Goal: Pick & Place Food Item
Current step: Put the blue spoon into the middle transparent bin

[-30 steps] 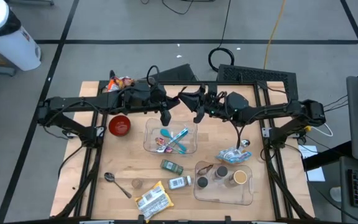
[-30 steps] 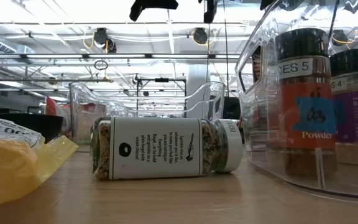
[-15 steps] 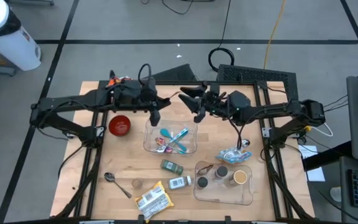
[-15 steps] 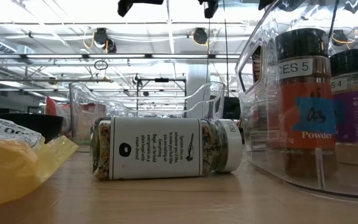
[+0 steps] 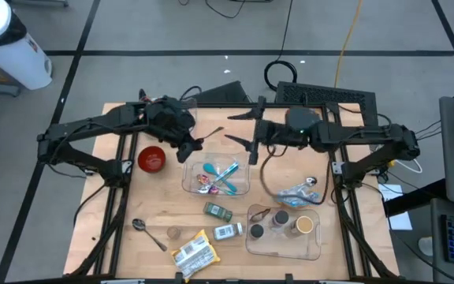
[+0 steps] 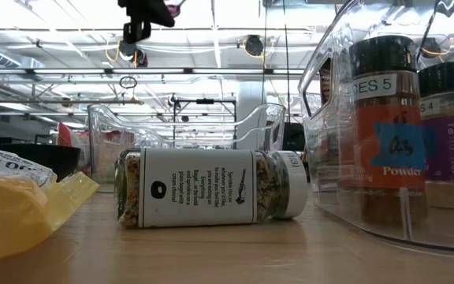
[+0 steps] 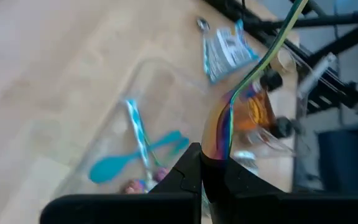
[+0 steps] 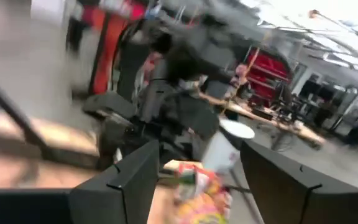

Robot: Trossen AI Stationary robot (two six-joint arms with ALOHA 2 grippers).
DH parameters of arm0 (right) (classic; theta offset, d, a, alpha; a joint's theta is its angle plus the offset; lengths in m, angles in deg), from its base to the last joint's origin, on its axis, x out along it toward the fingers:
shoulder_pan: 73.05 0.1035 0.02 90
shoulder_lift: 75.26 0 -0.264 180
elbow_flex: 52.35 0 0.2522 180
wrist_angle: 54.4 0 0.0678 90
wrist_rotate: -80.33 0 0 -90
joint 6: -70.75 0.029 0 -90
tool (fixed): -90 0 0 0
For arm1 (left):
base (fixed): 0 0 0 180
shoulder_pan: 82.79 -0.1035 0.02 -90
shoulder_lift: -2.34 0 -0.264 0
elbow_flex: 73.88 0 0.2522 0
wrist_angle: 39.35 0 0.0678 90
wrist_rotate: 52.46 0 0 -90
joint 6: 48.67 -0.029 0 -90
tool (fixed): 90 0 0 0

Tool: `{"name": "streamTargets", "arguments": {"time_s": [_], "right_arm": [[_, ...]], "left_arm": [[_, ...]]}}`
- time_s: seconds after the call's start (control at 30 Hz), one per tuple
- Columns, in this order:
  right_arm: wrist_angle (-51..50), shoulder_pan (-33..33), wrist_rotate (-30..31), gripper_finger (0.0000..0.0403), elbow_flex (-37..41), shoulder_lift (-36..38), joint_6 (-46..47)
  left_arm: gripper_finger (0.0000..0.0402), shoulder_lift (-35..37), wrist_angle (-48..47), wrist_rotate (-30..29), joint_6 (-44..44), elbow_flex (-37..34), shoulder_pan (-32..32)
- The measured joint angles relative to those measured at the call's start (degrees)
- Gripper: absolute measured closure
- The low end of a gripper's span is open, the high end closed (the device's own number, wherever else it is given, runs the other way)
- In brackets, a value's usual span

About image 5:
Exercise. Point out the white paper sheet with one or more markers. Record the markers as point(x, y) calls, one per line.
point(401, 221)

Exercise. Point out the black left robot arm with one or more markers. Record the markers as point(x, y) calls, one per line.
point(93, 126)

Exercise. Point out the plain silver metal spoon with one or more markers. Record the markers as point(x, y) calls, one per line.
point(138, 224)

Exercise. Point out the small clear saffron jar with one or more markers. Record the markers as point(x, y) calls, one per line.
point(173, 232)

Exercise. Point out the green spice jar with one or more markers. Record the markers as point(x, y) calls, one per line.
point(217, 211)

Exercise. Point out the orange label spice jar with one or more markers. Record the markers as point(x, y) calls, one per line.
point(256, 230)

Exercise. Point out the red bowl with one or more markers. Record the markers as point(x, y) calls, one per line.
point(151, 159)

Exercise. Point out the blue clear plastic pouch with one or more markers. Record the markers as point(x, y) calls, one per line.
point(296, 199)

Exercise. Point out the clear plastic bin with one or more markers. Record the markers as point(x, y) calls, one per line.
point(290, 248)
point(187, 185)
point(144, 136)

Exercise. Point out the black metal table frame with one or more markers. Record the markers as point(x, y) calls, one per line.
point(227, 105)

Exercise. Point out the plain black box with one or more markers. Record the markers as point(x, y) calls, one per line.
point(227, 94)

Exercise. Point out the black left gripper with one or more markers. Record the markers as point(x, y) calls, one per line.
point(187, 152)

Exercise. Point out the purple label spice jar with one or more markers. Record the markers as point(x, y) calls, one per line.
point(281, 217)

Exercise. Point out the white computer mouse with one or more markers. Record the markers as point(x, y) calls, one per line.
point(426, 246)

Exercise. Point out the blue plastic spoon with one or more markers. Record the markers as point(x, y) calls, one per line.
point(210, 168)

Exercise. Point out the white label seasoning jar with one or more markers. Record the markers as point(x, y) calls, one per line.
point(225, 232)

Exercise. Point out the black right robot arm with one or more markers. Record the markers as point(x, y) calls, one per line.
point(369, 134)

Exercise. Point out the black desk beam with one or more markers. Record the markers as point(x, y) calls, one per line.
point(412, 199)

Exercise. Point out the yellow snack packet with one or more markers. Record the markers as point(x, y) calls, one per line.
point(195, 255)

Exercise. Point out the tan lid spice jar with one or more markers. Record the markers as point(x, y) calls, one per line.
point(304, 225)

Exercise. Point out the white trash can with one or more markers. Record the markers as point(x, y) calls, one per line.
point(18, 59)

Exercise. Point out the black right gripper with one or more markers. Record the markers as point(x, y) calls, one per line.
point(270, 132)

